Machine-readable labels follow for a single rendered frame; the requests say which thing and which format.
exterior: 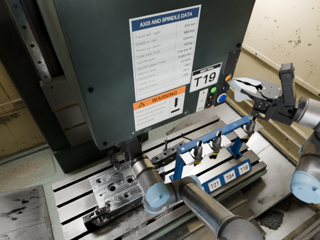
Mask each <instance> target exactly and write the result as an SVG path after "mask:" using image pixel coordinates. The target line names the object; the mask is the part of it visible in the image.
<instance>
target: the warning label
mask: <svg viewBox="0 0 320 240"><path fill-rule="evenodd" d="M185 88H186V86H182V87H180V88H177V89H174V90H170V91H168V92H165V93H162V94H159V95H156V96H154V97H151V98H148V99H145V100H142V101H139V102H136V103H134V104H133V108H134V119H135V129H136V131H138V130H140V129H143V128H145V127H148V126H150V125H153V124H155V123H158V122H160V121H163V120H166V119H168V118H171V117H173V116H176V115H178V114H181V113H182V110H183V103H184V96H185Z"/></svg>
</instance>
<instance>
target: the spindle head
mask: <svg viewBox="0 0 320 240"><path fill-rule="evenodd" d="M36 2H37V5H38V7H39V10H40V13H41V16H42V19H43V22H44V24H45V27H46V30H47V33H48V36H49V38H50V41H51V44H52V46H53V48H54V50H55V53H56V55H57V57H58V60H59V62H60V64H61V67H62V69H63V71H64V73H65V76H66V78H67V80H68V83H69V85H70V87H71V90H72V92H73V94H74V96H75V99H76V101H77V103H78V106H79V108H80V110H81V113H82V115H83V117H84V119H85V121H86V124H87V126H88V128H89V130H90V133H91V135H92V137H93V140H94V142H95V144H96V146H97V147H98V148H99V150H103V149H106V148H108V147H111V146H113V145H116V144H118V143H121V142H123V141H126V140H128V139H131V138H133V137H136V136H138V135H141V134H143V133H145V132H148V131H150V130H153V129H156V128H158V127H161V126H163V125H166V124H168V123H171V122H173V121H176V120H178V119H181V118H183V117H186V116H188V115H191V114H193V113H195V112H196V109H197V104H198V99H199V94H200V91H202V90H205V89H208V93H207V97H206V101H205V105H204V109H205V108H206V104H207V103H208V102H210V101H208V96H210V95H211V94H214V95H215V97H214V99H213V100H211V101H212V102H213V105H215V101H216V97H217V94H218V90H219V87H220V82H221V78H222V75H223V71H224V67H225V64H226V60H227V56H228V53H230V52H234V51H237V50H240V49H241V47H242V44H243V40H244V37H245V34H246V31H247V27H248V24H249V21H250V18H251V14H252V11H253V8H254V5H255V2H256V0H36ZM196 5H201V9H200V18H199V24H198V31H197V37H196V44H195V51H194V58H193V64H192V71H191V72H193V71H195V70H199V69H202V68H205V67H208V66H211V65H214V64H217V63H220V62H222V64H221V68H220V72H219V76H218V80H217V83H215V84H212V85H209V86H207V87H204V88H201V89H198V90H195V91H192V92H189V91H190V83H188V84H185V85H182V86H186V88H185V96H184V103H183V110H182V113H181V114H178V115H176V116H173V117H171V118H168V119H166V120H163V121H160V122H158V123H155V124H153V125H150V126H148V127H145V128H143V129H140V130H138V131H136V129H135V119H134V108H133V104H134V103H136V102H139V101H142V100H145V99H148V98H151V97H154V96H156V95H159V94H162V93H165V92H168V91H170V90H168V91H165V92H162V93H159V94H156V95H153V96H150V97H147V98H144V99H142V100H139V101H136V98H135V86H134V75H133V63H132V51H131V39H130V23H129V19H133V18H138V17H142V16H147V15H152V14H157V13H162V12H166V11H171V10H177V9H182V8H187V7H191V6H196ZM191 76H192V73H191ZM190 79H191V78H190ZM190 82H191V80H190ZM182 86H179V87H176V88H174V89H177V88H180V87H182ZM212 86H217V89H216V91H215V92H214V93H210V92H209V91H210V88H211V87H212ZM174 89H171V90H174ZM213 105H212V106H213Z"/></svg>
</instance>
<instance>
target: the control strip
mask: <svg viewBox="0 0 320 240"><path fill-rule="evenodd" d="M240 52H241V50H237V51H234V52H230V53H228V57H227V61H226V64H225V68H224V72H223V75H222V78H221V82H220V87H219V90H218V94H217V97H216V101H215V105H214V107H216V106H218V105H221V104H223V103H225V100H224V101H223V102H219V101H218V100H219V98H220V96H221V95H224V94H225V95H226V96H227V94H228V91H229V88H230V85H229V84H228V83H227V81H226V80H225V79H226V77H227V76H230V79H232V78H233V74H234V71H235V68H236V65H237V62H238V59H239V56H240ZM225 86H227V89H226V90H225V91H222V89H223V88H224V87H225ZM214 87H216V89H217V86H212V87H211V88H210V91H209V92H210V93H213V92H211V90H212V88H214ZM212 95H214V94H211V95H210V96H212ZM210 96H208V101H210V100H209V98H210ZM214 97H215V95H214ZM210 103H212V104H213V102H212V101H210V102H208V103H207V104H206V108H207V106H208V104H210ZM207 109H208V108H207Z"/></svg>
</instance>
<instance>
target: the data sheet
mask: <svg viewBox="0 0 320 240"><path fill-rule="evenodd" d="M200 9H201V5H196V6H191V7H187V8H182V9H177V10H171V11H166V12H162V13H157V14H152V15H147V16H142V17H138V18H133V19H129V23H130V39H131V51H132V63H133V75H134V86H135V98H136V101H139V100H142V99H144V98H147V97H150V96H153V95H156V94H159V93H162V92H165V91H168V90H171V89H174V88H176V87H179V86H182V85H185V84H188V83H190V78H191V71H192V64H193V58H194V51H195V44H196V37H197V31H198V24H199V18H200Z"/></svg>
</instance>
